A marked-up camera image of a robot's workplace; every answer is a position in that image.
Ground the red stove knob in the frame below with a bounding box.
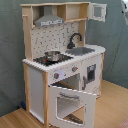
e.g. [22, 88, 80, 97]
[54, 73, 59, 79]
[71, 65, 79, 73]

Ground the white oven door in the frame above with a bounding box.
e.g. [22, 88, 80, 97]
[49, 86, 96, 128]

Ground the white microwave door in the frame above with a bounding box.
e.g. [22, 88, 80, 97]
[90, 3, 107, 21]

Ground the wooden toy kitchen unit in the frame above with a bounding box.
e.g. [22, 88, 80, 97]
[22, 2, 105, 128]

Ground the silver toy pot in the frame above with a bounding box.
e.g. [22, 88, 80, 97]
[45, 51, 61, 62]

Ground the grey toy sink basin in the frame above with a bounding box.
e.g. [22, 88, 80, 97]
[66, 47, 94, 56]

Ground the black toy faucet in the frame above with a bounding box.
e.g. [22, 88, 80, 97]
[67, 33, 82, 49]

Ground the black stove top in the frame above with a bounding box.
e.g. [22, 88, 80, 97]
[34, 54, 71, 66]

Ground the grey dishwasher door panel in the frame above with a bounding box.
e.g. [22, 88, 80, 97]
[87, 65, 96, 82]

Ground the grey range hood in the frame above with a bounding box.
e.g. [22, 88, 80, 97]
[35, 5, 64, 27]

